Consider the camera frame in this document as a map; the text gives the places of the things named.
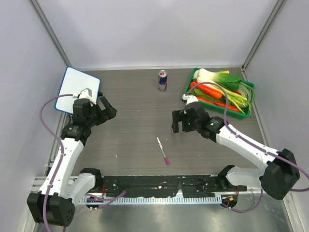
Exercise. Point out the blue framed whiteboard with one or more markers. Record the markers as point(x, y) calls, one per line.
point(74, 81)

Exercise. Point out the red bull can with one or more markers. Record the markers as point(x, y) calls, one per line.
point(162, 80)

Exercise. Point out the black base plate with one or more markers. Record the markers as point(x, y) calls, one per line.
point(164, 186)

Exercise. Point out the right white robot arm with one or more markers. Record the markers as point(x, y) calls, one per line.
point(275, 171)

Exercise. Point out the white slotted cable duct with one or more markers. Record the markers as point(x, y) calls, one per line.
point(178, 199)

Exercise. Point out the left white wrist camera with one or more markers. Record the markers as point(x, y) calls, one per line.
point(85, 94)

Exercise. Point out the large orange carrot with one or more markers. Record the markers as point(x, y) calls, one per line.
point(206, 92)

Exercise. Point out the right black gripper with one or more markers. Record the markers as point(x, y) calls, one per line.
point(178, 116)

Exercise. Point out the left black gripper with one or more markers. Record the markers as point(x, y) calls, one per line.
point(107, 114)

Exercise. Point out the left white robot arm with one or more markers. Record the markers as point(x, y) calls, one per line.
point(55, 201)

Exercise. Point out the pink capped marker pen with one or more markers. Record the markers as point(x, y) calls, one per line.
point(163, 152)

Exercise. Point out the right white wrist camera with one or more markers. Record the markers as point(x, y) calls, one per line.
point(188, 98)

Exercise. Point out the green plastic tray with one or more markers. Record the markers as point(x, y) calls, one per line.
point(215, 105)

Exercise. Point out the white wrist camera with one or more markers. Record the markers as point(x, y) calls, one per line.
point(188, 98)
point(85, 94)

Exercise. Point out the green onion bunch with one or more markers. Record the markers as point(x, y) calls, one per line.
point(240, 100)

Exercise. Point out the white green bok choy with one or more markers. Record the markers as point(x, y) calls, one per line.
point(224, 79)

